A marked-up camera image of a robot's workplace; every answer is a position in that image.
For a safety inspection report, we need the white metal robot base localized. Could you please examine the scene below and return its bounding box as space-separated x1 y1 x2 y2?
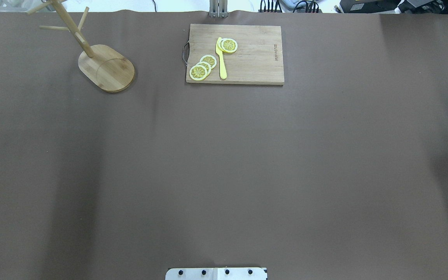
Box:
165 267 268 280

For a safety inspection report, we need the yellow plastic knife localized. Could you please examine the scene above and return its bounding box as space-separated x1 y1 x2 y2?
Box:
215 37 228 80

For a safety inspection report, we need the upper lemon slice of row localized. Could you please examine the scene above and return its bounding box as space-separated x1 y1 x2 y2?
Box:
199 55 217 69

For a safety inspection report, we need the lemon slice under knife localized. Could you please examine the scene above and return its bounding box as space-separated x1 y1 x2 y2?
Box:
216 37 226 53

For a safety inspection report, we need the middle lemon slice of row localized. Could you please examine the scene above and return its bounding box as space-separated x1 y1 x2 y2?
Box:
196 61 212 75

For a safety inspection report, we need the bamboo cutting board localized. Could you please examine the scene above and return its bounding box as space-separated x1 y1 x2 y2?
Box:
185 24 285 86

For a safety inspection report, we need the lemon slice beside knife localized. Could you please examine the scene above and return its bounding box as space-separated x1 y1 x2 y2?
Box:
222 38 238 53

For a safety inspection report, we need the aluminium camera post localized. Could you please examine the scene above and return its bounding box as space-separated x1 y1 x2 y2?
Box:
209 0 229 18

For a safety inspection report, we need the wooden cup storage rack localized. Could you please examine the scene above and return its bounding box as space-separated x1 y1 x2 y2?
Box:
26 0 135 93

